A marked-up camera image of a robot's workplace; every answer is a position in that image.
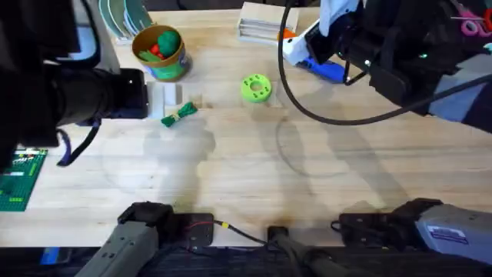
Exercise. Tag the black rail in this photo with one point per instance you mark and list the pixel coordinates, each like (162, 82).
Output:
(238, 265)

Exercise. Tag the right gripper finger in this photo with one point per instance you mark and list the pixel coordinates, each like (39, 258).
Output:
(301, 36)
(298, 52)

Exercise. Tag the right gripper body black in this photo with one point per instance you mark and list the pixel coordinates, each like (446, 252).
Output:
(346, 42)

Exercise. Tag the blue electric screwdriver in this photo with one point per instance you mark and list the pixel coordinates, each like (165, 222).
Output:
(326, 70)

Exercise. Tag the pink scissors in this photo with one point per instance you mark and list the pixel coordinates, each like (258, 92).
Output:
(473, 23)

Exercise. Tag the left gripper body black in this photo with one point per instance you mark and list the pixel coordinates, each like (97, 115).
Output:
(127, 94)

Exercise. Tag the tub with toys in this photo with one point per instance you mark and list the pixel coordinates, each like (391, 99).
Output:
(163, 54)

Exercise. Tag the stack of green plates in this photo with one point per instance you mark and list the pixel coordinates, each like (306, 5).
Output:
(125, 15)

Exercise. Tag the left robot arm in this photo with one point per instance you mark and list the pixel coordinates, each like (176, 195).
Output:
(23, 77)

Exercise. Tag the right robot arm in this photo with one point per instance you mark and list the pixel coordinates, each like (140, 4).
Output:
(453, 231)

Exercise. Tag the green disc with holes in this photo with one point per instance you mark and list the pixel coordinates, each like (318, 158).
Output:
(256, 88)

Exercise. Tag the pale wooden box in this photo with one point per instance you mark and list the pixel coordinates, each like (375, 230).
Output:
(261, 23)

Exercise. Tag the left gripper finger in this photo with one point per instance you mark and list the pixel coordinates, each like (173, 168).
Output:
(155, 111)
(171, 94)

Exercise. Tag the green board with blocks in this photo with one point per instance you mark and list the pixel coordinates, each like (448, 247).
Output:
(17, 181)

